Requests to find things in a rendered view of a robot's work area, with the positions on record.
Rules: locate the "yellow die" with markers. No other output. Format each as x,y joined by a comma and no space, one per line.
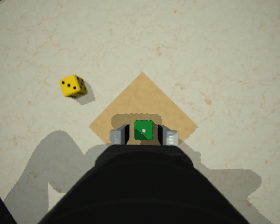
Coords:
73,86

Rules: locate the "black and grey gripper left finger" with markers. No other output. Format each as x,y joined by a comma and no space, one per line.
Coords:
120,135

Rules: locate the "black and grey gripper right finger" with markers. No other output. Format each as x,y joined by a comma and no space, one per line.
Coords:
167,136

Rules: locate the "tan square mat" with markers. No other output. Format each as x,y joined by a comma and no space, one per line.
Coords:
142,100

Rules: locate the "green die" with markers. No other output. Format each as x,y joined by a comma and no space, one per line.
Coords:
143,130

